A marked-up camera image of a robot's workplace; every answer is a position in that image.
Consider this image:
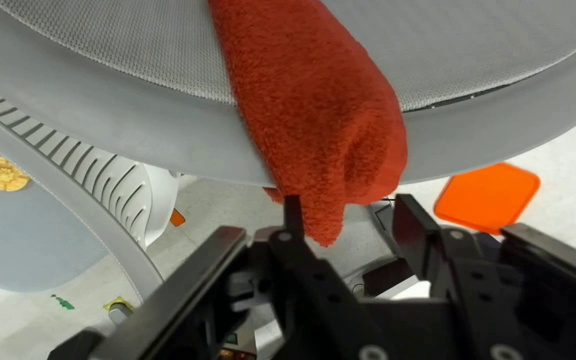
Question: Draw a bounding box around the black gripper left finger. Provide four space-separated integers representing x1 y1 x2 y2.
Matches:
269 195 381 360

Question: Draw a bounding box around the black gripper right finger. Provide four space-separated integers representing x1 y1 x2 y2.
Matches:
392 193 540 360

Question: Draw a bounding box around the red-orange towel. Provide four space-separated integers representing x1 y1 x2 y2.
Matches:
207 0 407 245

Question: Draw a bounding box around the grey mesh office chair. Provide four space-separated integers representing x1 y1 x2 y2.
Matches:
0 0 576 295

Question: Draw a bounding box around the orange hexagon floor marker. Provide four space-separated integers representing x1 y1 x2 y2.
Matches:
433 161 540 234

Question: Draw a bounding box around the yellow round floor sticker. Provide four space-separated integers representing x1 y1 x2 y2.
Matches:
0 155 30 192

